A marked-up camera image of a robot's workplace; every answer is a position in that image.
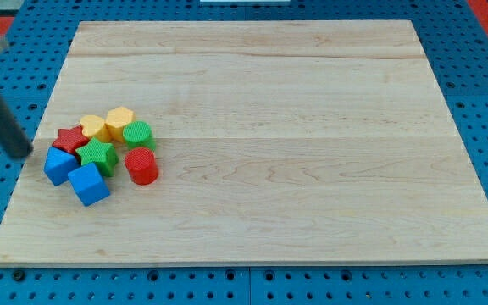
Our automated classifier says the blue cube block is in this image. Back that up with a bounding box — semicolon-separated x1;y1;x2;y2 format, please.
68;163;110;207

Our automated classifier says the wooden board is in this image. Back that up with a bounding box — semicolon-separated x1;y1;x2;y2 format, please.
0;19;488;268

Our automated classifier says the red cylinder block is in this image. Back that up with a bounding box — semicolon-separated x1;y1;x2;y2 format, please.
125;147;159;186

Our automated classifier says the green cylinder block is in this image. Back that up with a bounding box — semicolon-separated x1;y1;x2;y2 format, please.
123;120;156;151

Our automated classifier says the yellow hexagon block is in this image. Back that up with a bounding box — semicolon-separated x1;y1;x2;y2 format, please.
105;107;136;142

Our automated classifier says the green star block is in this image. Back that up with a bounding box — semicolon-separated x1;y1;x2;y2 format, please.
76;137;119;177

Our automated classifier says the yellow heart block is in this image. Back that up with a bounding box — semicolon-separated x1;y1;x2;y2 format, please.
80;114;112;142

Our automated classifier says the red star block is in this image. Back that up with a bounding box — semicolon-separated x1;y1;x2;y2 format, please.
52;125;89;157

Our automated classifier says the blue triangular block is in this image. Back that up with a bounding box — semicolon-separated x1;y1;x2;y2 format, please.
43;147;80;186

